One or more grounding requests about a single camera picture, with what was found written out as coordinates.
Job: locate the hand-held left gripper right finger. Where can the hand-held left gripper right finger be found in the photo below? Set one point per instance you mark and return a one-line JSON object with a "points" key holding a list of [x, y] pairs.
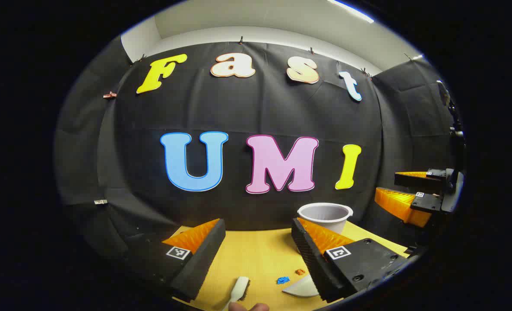
{"points": [[310, 255]]}

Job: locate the small white broom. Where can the small white broom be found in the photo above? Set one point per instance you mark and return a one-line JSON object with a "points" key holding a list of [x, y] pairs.
{"points": [[240, 287]]}

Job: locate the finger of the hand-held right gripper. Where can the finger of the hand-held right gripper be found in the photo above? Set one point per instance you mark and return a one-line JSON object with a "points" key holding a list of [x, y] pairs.
{"points": [[400, 205], [415, 182]]}

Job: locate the blue paper ball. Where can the blue paper ball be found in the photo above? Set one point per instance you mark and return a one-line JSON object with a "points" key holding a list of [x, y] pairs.
{"points": [[282, 280]]}

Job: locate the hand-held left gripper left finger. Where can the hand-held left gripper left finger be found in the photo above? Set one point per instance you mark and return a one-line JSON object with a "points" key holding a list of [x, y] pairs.
{"points": [[204, 255]]}

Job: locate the white plastic dustpan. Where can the white plastic dustpan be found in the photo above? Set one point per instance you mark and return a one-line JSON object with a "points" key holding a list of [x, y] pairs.
{"points": [[302, 288]]}

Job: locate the orange clip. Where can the orange clip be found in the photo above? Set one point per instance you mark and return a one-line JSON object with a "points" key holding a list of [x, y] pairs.
{"points": [[109, 95]]}

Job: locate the silver binder clip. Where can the silver binder clip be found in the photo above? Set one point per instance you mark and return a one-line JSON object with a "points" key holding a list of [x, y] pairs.
{"points": [[100, 201]]}

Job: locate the white ribbed garbage bin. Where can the white ribbed garbage bin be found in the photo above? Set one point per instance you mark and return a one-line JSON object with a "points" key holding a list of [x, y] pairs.
{"points": [[325, 222]]}

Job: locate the wooden desktop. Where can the wooden desktop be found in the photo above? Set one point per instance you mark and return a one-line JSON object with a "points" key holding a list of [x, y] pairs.
{"points": [[256, 255]]}

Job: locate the black backdrop cloth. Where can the black backdrop cloth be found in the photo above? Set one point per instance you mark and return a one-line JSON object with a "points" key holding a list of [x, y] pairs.
{"points": [[260, 112]]}

